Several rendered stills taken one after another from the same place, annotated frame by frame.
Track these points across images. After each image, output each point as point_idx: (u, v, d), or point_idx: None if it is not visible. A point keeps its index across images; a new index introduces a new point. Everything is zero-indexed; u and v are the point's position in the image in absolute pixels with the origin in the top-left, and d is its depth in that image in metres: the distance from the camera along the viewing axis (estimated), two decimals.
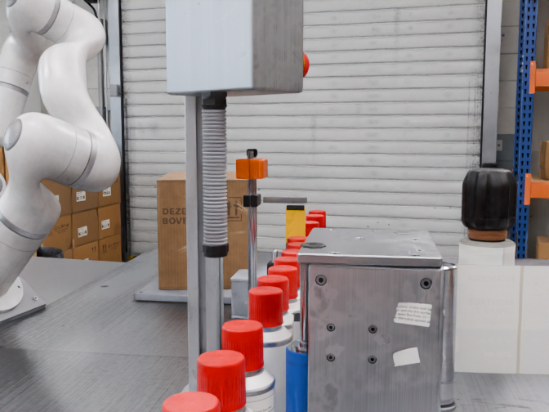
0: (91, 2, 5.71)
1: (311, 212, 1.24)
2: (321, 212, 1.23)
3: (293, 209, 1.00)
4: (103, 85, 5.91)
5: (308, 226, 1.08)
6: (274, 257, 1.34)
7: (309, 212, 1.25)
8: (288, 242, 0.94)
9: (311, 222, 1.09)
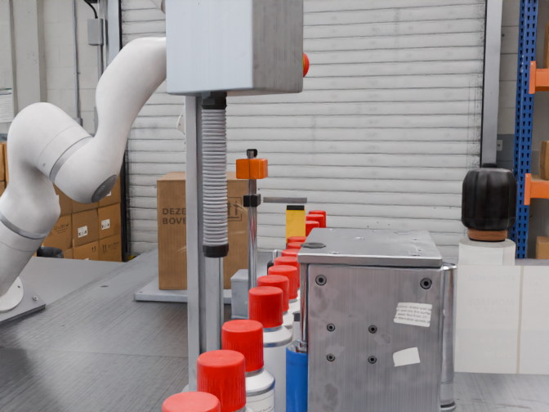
0: (91, 2, 5.71)
1: (311, 212, 1.24)
2: (321, 212, 1.23)
3: (293, 209, 1.00)
4: None
5: (308, 226, 1.08)
6: (274, 257, 1.34)
7: (309, 212, 1.25)
8: (288, 242, 0.94)
9: (311, 222, 1.09)
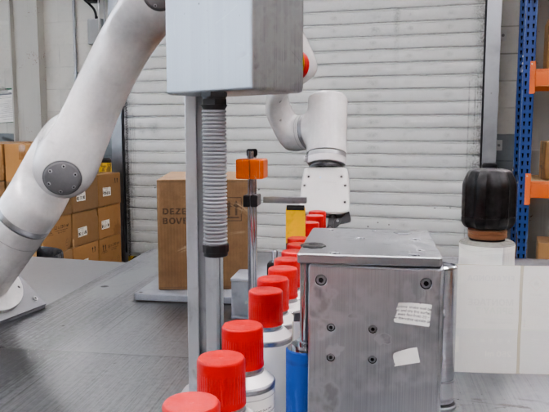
0: (91, 2, 5.71)
1: (311, 212, 1.24)
2: (321, 212, 1.23)
3: (293, 209, 1.00)
4: None
5: (308, 226, 1.08)
6: (274, 257, 1.34)
7: (309, 212, 1.25)
8: (288, 242, 0.94)
9: (311, 222, 1.09)
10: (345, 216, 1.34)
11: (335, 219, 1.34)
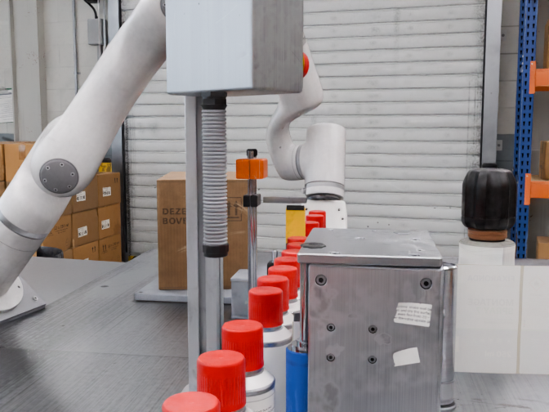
0: (91, 2, 5.71)
1: (311, 212, 1.24)
2: (321, 212, 1.23)
3: (293, 209, 1.00)
4: None
5: (308, 226, 1.08)
6: (274, 257, 1.34)
7: (309, 212, 1.25)
8: (288, 242, 0.94)
9: (311, 222, 1.09)
10: None
11: None
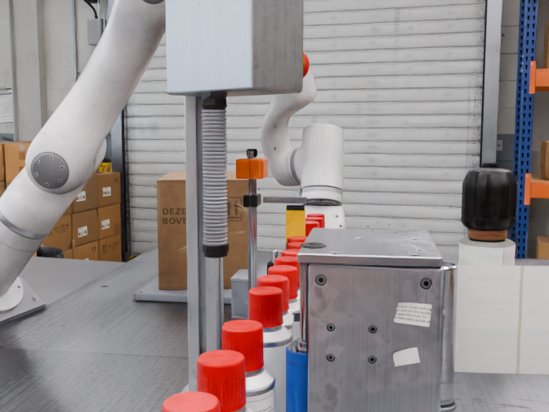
0: (91, 2, 5.71)
1: (310, 215, 1.19)
2: (320, 216, 1.19)
3: (293, 209, 1.00)
4: None
5: (308, 226, 1.08)
6: (274, 257, 1.34)
7: (307, 215, 1.20)
8: (288, 242, 0.94)
9: (311, 222, 1.09)
10: None
11: None
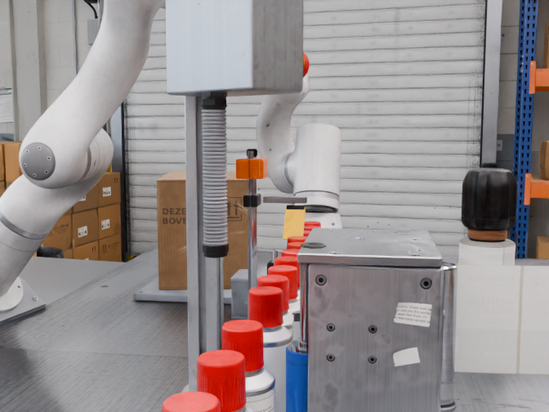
0: (91, 2, 5.71)
1: (305, 224, 1.09)
2: (317, 225, 1.08)
3: (293, 208, 1.00)
4: None
5: None
6: (274, 257, 1.34)
7: None
8: (288, 242, 0.94)
9: (303, 232, 0.99)
10: None
11: None
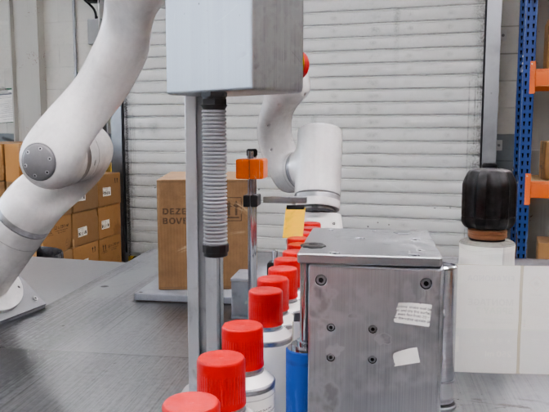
0: (91, 2, 5.71)
1: (305, 224, 1.08)
2: (316, 225, 1.08)
3: (293, 208, 1.00)
4: None
5: None
6: (274, 257, 1.34)
7: None
8: (288, 242, 0.93)
9: (303, 232, 0.99)
10: None
11: None
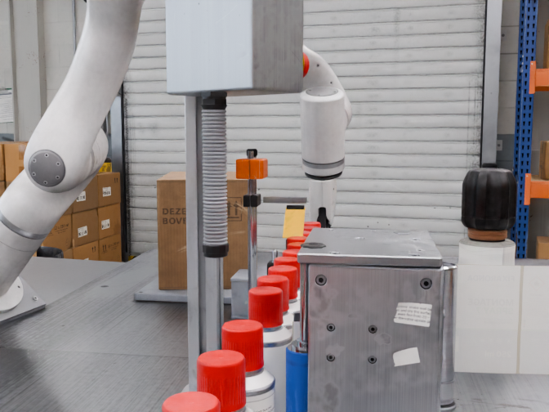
0: None
1: (305, 224, 1.08)
2: (316, 225, 1.08)
3: (293, 208, 1.00)
4: None
5: None
6: (274, 257, 1.34)
7: None
8: (288, 242, 0.93)
9: (303, 232, 0.99)
10: None
11: None
